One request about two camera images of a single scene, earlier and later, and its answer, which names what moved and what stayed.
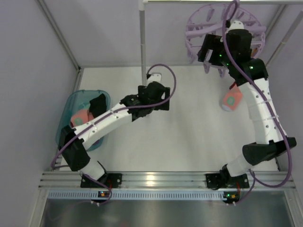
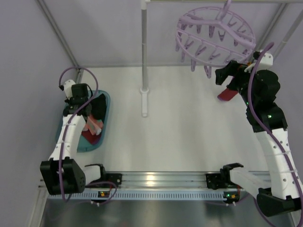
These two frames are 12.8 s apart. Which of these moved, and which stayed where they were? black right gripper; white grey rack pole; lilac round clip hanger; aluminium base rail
Moved: lilac round clip hanger; black right gripper
Stayed: aluminium base rail; white grey rack pole
